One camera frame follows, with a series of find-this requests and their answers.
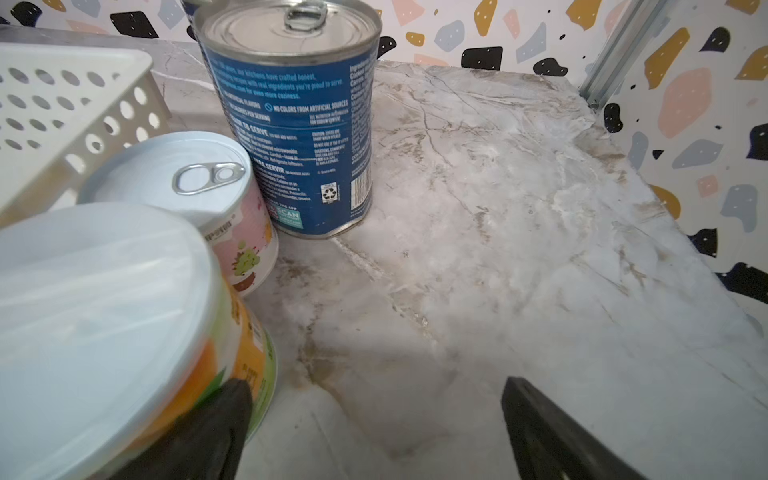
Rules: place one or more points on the white perforated plastic basket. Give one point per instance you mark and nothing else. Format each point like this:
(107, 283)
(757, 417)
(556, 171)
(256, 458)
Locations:
(65, 111)

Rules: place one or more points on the pink label small can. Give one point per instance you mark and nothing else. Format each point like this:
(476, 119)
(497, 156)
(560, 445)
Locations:
(206, 178)

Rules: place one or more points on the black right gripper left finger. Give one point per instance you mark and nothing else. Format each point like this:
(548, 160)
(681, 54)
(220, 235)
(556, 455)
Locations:
(206, 443)

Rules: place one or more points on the blue label soup can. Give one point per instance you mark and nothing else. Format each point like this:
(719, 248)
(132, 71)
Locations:
(296, 80)

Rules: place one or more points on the aluminium corner frame post right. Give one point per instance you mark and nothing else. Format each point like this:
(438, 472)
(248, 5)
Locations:
(640, 22)

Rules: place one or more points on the orange green lidded can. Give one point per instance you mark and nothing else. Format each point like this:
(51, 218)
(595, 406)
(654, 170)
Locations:
(116, 324)

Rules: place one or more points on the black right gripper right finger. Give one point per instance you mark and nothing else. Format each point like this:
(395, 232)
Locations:
(548, 443)

